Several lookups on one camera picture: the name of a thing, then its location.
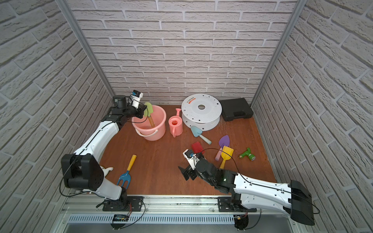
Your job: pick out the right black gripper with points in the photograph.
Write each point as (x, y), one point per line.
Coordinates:
(189, 171)

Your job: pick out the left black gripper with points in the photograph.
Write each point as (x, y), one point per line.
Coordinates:
(139, 111)

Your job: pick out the pink plastic bucket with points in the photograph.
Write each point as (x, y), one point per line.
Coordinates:
(144, 129)

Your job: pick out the green shovel wooden handle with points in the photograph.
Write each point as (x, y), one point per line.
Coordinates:
(148, 112)

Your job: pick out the red shovel wooden handle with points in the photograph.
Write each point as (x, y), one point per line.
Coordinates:
(197, 147)

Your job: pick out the teal trowel light handle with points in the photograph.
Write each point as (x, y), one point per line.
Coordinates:
(198, 133)

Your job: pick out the yellow scoop blue tip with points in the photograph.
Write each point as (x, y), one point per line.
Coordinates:
(226, 154)

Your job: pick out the purple scoop pink handle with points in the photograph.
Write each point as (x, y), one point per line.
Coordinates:
(224, 141)

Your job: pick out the pink watering can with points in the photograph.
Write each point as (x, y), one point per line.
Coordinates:
(176, 124)

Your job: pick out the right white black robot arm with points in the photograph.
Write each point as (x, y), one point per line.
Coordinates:
(247, 193)

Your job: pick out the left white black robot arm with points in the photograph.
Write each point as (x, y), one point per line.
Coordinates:
(81, 169)

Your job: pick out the black round connector box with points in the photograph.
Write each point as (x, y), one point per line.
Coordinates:
(241, 222)

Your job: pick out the black plastic tool case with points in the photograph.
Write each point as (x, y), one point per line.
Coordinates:
(235, 109)

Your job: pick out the small green circuit board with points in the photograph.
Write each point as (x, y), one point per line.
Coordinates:
(120, 218)

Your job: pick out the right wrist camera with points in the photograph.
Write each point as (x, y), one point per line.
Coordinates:
(190, 157)

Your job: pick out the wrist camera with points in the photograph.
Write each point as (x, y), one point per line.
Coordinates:
(190, 157)
(135, 98)

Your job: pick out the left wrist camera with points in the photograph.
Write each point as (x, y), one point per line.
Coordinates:
(135, 98)

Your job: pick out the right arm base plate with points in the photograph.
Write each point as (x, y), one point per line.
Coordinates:
(227, 204)

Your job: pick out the blue fork yellow handle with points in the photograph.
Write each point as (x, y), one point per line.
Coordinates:
(125, 179)

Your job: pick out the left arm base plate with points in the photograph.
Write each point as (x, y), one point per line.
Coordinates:
(133, 202)

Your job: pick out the white cable spool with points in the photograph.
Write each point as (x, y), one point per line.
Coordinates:
(202, 111)

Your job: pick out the green hose nozzle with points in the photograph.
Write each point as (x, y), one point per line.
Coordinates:
(247, 154)

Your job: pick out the aluminium front rail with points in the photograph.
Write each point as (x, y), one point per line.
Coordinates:
(169, 204)

